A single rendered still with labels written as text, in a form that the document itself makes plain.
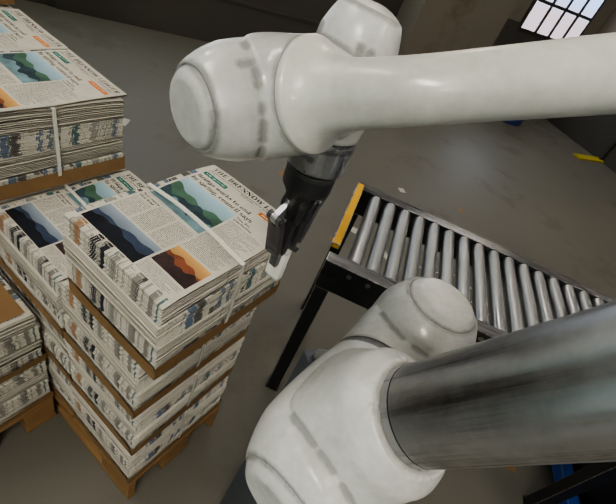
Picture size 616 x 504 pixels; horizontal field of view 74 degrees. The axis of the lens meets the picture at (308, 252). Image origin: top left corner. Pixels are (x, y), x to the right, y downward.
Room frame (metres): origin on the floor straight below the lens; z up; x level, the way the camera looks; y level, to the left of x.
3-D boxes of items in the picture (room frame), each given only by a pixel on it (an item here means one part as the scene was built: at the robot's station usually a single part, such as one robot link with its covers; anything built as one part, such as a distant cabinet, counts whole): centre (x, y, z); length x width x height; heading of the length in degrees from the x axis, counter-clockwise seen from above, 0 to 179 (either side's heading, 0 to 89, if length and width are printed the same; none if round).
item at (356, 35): (0.51, 0.05, 1.47); 0.13 x 0.11 x 0.16; 155
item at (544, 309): (1.22, -0.88, 0.77); 0.47 x 0.05 x 0.05; 178
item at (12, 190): (0.84, 0.81, 0.86); 0.38 x 0.29 x 0.04; 156
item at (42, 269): (0.80, 0.68, 0.42); 1.17 x 0.39 x 0.83; 67
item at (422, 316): (0.44, -0.20, 1.17); 0.18 x 0.16 x 0.22; 155
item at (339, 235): (1.27, -0.08, 0.81); 0.43 x 0.03 x 0.02; 178
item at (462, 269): (1.24, -0.55, 0.77); 0.47 x 0.05 x 0.05; 178
